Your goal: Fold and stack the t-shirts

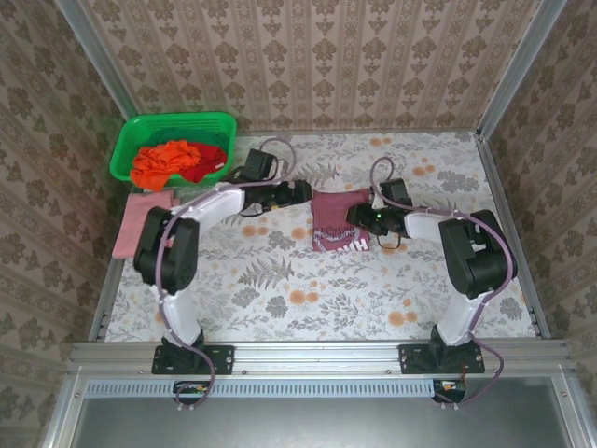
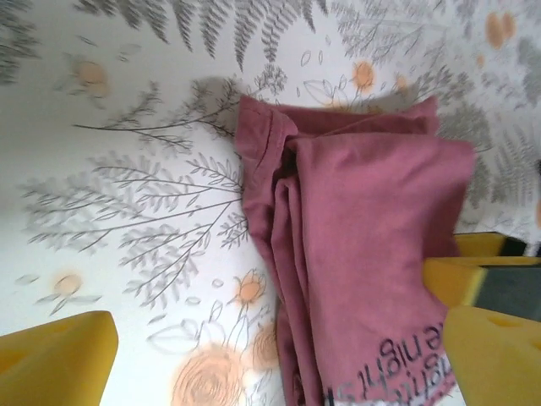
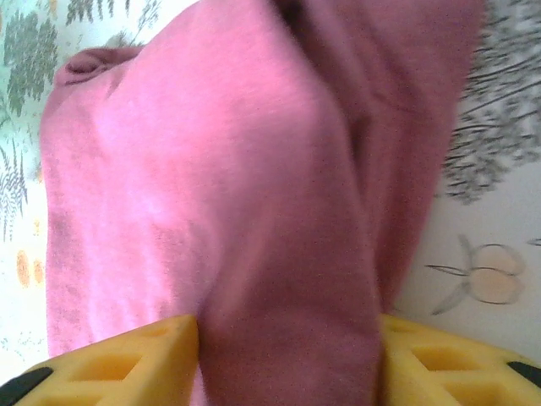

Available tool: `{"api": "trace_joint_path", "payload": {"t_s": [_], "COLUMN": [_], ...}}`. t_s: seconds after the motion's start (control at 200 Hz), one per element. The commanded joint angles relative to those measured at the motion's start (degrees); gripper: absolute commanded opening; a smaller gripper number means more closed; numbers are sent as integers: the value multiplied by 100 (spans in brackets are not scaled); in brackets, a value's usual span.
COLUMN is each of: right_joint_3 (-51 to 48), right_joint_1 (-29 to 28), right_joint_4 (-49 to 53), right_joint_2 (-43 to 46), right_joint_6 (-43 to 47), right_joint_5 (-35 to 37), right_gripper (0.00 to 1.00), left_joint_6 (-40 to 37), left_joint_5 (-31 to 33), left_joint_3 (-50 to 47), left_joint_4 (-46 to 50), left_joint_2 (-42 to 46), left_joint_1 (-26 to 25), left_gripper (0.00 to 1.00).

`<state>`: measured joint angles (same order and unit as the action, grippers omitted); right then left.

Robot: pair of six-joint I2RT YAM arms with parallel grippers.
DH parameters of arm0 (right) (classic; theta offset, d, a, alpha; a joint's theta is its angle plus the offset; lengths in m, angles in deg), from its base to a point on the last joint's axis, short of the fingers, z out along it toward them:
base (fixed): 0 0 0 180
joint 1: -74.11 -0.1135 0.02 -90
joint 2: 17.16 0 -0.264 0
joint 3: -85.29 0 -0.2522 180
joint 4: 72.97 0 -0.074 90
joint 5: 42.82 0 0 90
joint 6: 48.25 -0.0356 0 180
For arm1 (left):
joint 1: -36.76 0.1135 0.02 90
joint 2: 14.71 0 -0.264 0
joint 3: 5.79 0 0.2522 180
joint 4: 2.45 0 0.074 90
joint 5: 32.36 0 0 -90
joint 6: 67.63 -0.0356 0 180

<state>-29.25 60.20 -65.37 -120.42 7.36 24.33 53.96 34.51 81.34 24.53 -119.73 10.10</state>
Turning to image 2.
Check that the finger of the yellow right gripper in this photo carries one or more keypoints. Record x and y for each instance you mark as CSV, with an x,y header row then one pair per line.
x,y
454,281
479,244

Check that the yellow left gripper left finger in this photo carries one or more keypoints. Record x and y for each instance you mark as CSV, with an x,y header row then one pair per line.
x,y
55,363

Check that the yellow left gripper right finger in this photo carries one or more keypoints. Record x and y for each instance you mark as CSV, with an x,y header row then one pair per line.
x,y
503,363

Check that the mauve t-shirt with print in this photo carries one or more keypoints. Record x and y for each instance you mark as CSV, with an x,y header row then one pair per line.
x,y
359,232

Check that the floral patterned tablecloth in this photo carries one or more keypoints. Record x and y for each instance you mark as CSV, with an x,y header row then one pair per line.
x,y
127,190

